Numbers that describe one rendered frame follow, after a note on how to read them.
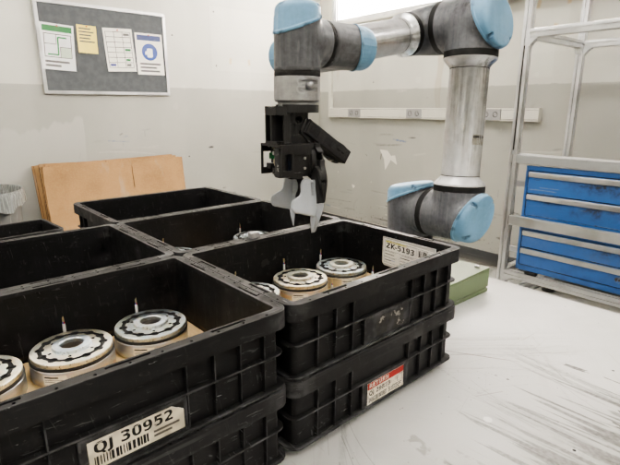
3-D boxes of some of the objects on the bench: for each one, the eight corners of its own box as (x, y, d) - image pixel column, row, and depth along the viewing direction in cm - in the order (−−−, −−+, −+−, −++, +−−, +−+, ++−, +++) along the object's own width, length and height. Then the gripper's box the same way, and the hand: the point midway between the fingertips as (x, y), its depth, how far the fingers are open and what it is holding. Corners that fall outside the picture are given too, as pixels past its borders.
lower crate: (341, 313, 112) (342, 265, 109) (454, 363, 91) (459, 304, 87) (187, 375, 86) (183, 314, 83) (292, 464, 65) (292, 386, 62)
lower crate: (187, 375, 86) (183, 314, 83) (292, 464, 65) (292, 387, 62) (-99, 488, 61) (-121, 406, 58) (-82, 699, 39) (-115, 586, 36)
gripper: (252, 104, 80) (256, 226, 86) (290, 103, 70) (291, 242, 76) (295, 104, 85) (295, 220, 90) (336, 104, 75) (334, 234, 80)
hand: (307, 221), depth 84 cm, fingers open, 5 cm apart
